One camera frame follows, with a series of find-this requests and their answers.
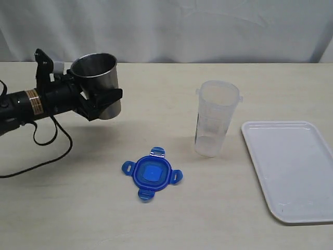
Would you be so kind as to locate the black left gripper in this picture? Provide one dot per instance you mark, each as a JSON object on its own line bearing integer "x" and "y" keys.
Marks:
{"x": 67, "y": 93}

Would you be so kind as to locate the stainless steel cup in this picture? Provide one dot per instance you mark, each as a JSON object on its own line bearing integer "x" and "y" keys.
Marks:
{"x": 100, "y": 69}

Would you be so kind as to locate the blue plastic container lid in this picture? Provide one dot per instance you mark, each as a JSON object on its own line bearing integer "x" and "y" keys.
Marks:
{"x": 152, "y": 173}

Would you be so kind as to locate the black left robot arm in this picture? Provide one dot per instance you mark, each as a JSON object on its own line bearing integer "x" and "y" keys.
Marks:
{"x": 20, "y": 108}

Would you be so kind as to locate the clear tall plastic container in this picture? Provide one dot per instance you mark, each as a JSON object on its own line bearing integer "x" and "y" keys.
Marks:
{"x": 217, "y": 102}

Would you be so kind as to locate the white backdrop curtain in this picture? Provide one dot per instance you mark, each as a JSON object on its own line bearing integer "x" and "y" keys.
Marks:
{"x": 170, "y": 31}

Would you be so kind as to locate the white plastic tray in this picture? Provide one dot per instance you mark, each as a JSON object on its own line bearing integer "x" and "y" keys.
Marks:
{"x": 293, "y": 164}

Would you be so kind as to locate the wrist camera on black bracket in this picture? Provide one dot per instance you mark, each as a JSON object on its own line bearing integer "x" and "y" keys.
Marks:
{"x": 46, "y": 66}

